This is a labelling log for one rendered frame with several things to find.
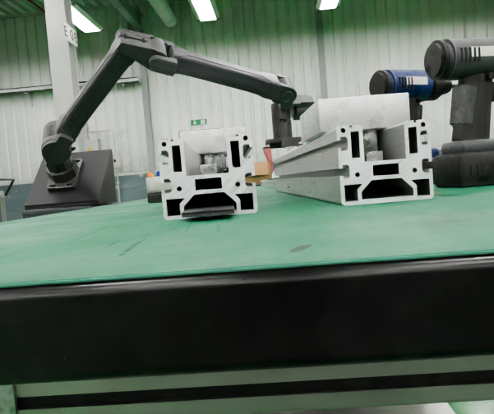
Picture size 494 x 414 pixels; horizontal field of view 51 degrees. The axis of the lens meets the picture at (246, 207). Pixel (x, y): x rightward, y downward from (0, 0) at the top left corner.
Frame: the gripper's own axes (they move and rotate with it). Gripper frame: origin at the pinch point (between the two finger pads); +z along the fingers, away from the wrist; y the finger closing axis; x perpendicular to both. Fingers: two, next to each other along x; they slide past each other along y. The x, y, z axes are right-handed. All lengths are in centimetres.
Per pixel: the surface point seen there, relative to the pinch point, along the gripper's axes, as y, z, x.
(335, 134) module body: -6, -2, -99
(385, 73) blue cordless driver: 12, -15, -61
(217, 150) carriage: -19, -3, -67
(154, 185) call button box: -34.7, 1.6, -34.7
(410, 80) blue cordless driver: 17, -13, -60
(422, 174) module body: 2, 3, -99
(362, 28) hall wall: 336, -327, 1049
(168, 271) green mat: -22, 6, -132
